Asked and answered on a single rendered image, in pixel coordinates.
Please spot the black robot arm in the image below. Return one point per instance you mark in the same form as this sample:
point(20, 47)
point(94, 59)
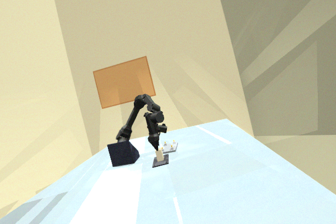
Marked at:
point(156, 116)

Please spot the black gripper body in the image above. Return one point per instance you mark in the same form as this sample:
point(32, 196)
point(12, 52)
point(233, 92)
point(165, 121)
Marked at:
point(152, 132)

